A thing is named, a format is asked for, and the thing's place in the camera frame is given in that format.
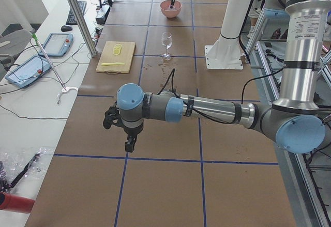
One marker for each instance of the pink ice bowl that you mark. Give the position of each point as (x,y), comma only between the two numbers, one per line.
(168,11)

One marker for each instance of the clear wine glass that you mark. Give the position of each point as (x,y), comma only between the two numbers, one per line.
(166,41)

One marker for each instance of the yellow plastic knife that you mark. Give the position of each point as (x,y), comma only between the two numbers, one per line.
(113,64)

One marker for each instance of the yellow lemon slices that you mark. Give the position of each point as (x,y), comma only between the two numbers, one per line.
(117,49)

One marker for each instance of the bamboo cutting board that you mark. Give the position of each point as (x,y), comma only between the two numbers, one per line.
(126,57)

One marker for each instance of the black computer mouse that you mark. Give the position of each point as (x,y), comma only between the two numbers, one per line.
(66,28)

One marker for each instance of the blue teach pendant far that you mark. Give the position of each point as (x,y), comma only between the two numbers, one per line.
(57,44)

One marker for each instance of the blue teach pendant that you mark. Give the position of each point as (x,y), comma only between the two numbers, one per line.
(57,44)
(28,72)

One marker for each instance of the blue teach pendant near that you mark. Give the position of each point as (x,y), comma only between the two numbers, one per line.
(28,72)

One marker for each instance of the clear plastic bag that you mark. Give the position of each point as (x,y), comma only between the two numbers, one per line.
(23,155)

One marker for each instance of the grey reacher grabber tool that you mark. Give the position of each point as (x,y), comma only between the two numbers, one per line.
(65,89)

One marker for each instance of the black hand tool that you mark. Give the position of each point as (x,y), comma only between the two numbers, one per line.
(12,173)

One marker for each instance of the red cylinder bottle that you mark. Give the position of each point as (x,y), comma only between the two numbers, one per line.
(17,204)

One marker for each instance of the grey office chair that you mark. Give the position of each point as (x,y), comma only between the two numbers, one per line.
(12,45)

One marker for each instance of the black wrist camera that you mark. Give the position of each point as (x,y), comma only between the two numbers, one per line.
(112,117)

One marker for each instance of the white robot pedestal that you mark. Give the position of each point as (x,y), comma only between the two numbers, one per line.
(225,53)

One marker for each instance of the aluminium frame post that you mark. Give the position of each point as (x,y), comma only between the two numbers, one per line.
(83,27)

